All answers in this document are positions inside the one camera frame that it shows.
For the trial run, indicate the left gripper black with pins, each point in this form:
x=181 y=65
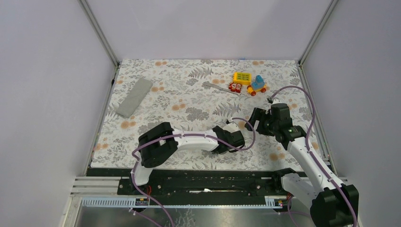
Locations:
x=217 y=126

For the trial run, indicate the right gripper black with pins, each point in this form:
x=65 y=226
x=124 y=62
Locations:
x=260 y=115

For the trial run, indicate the grey cloth napkin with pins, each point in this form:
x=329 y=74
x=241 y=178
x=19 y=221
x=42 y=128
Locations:
x=134 y=98

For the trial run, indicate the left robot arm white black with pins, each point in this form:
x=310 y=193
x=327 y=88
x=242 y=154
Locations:
x=158 y=144

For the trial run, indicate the blue yellow toy car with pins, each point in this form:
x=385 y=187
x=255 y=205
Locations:
x=258 y=85

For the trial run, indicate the red toy block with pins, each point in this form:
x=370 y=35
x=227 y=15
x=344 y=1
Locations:
x=235 y=87

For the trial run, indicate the yellow toy brick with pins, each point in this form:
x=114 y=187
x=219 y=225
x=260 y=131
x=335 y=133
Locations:
x=242 y=78

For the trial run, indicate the floral tablecloth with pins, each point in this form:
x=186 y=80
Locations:
x=178 y=96

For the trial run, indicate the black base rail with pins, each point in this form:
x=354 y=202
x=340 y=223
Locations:
x=200 y=187

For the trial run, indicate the right aluminium frame post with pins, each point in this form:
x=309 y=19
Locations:
x=331 y=7

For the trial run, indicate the aluminium frame post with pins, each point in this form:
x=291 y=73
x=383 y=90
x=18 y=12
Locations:
x=331 y=7
x=99 y=32

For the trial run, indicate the white slotted cable duct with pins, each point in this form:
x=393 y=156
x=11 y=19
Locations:
x=109 y=202

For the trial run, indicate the left aluminium frame post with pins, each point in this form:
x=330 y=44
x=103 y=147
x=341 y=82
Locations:
x=99 y=32

